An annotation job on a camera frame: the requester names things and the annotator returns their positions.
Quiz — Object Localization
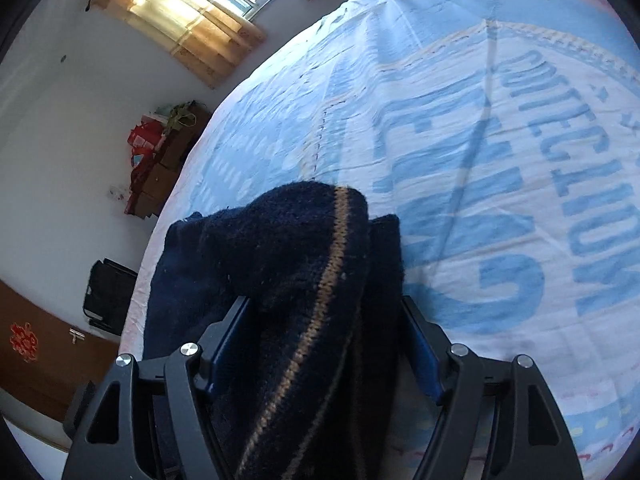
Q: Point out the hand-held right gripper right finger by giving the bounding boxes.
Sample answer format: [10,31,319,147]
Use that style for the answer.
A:
[400,296,586,480]

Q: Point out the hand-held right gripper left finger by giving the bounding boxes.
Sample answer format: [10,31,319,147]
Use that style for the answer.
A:
[61,296,251,480]

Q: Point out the navy striped knit sweater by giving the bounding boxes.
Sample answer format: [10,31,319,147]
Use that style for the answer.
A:
[142,181,407,480]

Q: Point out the black chair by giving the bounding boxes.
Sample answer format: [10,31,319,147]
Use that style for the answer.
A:
[82,258,139,336]

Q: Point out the brown wooden door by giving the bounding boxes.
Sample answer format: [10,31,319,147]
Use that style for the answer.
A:
[0,280,121,422]

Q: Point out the brown wooden side cabinet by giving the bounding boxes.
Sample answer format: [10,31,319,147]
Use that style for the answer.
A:
[124,105,213,219]

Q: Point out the red knot ornament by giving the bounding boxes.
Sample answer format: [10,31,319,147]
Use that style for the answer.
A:
[9,321,39,364]

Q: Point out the light blue printed bedsheet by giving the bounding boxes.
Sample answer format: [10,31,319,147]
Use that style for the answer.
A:
[117,0,640,480]

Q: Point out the red bag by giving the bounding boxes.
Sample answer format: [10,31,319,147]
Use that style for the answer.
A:
[129,114,167,162]

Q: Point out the green cloth bundle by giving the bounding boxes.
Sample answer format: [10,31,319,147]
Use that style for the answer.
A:
[164,101,197,135]

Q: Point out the wide orange curtain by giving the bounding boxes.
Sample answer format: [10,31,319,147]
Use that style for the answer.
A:
[86,0,269,91]

